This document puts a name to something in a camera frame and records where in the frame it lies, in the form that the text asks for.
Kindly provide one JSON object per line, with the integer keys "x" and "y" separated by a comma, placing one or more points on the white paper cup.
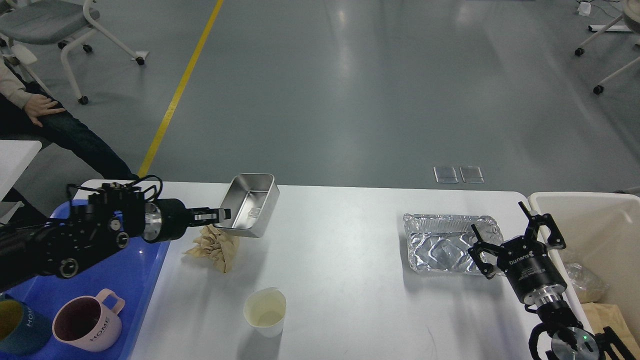
{"x": 265, "y": 311}

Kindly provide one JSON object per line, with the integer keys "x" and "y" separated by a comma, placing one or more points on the clear floor marker right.
{"x": 471, "y": 174}

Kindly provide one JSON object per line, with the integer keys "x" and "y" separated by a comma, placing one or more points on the beige plastic bin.
{"x": 602, "y": 233}

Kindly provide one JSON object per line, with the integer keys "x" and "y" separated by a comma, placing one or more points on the pink HOME mug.
{"x": 90, "y": 323}

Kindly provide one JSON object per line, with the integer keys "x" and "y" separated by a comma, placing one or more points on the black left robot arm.
{"x": 92, "y": 232}

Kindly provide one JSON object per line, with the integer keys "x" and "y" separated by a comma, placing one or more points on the brown paper bag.
{"x": 601, "y": 315}

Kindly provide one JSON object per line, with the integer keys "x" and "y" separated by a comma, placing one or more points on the white side table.
{"x": 15, "y": 156}

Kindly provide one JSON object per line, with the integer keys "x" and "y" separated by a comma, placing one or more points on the rectangular metal tin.
{"x": 251, "y": 198}

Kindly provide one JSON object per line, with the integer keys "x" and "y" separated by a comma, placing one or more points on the grey office chair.
{"x": 64, "y": 23}

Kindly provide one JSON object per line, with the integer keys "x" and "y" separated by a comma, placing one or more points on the blue plastic tray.
{"x": 131, "y": 273}

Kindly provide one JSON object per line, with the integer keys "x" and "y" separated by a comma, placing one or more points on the person's hand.
{"x": 40, "y": 106}

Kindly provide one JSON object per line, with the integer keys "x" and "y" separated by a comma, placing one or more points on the dark teal HOME mug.
{"x": 23, "y": 331}

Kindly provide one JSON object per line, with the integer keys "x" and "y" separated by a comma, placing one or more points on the seated person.
{"x": 62, "y": 129}

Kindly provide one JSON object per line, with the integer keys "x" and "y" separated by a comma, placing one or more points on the crumpled brown paper napkin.
{"x": 216, "y": 245}

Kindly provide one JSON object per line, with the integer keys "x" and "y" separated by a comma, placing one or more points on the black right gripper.
{"x": 525, "y": 262}

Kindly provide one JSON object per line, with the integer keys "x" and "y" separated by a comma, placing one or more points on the aluminium foil tray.
{"x": 440, "y": 242}

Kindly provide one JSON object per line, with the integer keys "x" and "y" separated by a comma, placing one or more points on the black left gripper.
{"x": 167, "y": 219}

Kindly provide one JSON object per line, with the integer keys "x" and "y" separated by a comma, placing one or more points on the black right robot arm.
{"x": 569, "y": 339}

